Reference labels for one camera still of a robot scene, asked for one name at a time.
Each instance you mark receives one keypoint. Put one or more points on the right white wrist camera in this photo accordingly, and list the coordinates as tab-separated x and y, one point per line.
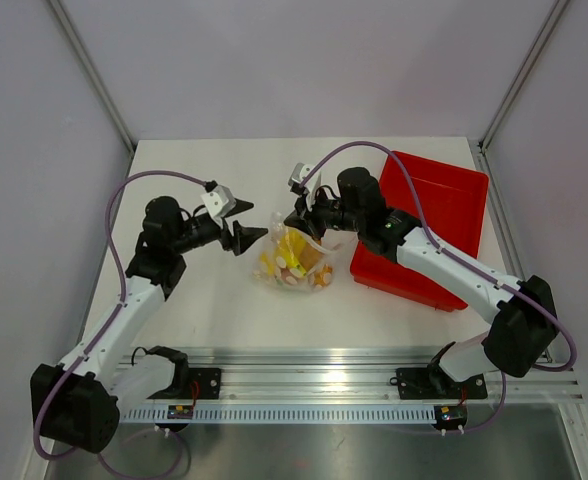
304	181

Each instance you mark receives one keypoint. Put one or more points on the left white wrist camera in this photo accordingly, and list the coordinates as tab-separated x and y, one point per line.
218	201

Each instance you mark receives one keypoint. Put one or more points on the left aluminium frame post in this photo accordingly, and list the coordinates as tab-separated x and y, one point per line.
70	33

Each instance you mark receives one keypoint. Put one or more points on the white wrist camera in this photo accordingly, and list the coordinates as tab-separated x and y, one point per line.
218	201
304	181

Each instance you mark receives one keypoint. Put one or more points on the aluminium frame post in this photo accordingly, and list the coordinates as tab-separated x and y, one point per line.
70	33
531	59

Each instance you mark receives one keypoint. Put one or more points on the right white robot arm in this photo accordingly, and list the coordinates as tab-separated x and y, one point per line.
519	312

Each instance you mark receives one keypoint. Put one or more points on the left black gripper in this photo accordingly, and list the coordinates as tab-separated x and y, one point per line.
242	236

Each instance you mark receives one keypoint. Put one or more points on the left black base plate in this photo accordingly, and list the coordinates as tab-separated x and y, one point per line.
202	383

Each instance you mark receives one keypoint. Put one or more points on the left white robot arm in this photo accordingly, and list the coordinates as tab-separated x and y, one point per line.
80	400

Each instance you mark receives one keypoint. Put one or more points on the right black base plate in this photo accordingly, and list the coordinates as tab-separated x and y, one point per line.
414	382

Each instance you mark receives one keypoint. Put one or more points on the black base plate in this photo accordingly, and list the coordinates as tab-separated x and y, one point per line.
414	382
202	383

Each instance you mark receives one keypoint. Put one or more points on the clear zip top bag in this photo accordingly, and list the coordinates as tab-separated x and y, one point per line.
333	243

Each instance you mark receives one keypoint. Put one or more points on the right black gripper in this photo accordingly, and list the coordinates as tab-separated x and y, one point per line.
305	219

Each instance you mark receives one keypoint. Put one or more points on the yellow banana bunch toy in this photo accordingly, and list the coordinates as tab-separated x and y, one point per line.
283	250

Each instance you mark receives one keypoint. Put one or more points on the right aluminium frame post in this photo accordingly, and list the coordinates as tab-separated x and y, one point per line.
531	59

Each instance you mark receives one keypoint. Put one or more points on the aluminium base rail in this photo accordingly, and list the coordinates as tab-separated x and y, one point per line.
348	375

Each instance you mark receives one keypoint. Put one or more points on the white slotted cable duct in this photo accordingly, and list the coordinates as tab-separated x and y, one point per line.
283	414

